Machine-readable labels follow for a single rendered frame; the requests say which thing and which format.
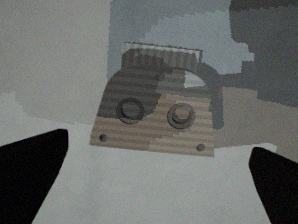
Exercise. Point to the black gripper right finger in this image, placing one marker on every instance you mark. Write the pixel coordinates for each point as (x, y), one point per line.
(276, 180)

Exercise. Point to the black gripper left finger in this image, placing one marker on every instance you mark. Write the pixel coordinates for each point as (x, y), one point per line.
(28, 169)

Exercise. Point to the grey metal housing plate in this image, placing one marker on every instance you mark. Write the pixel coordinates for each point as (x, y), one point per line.
(153, 129)

